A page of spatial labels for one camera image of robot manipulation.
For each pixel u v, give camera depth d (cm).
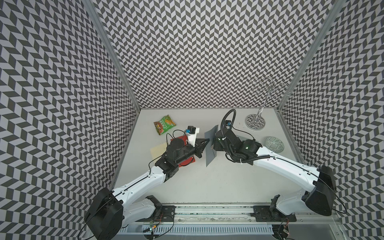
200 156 66
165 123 106
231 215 75
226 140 55
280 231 70
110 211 39
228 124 66
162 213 70
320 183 41
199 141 67
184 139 65
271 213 65
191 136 64
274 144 96
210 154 76
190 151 65
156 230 69
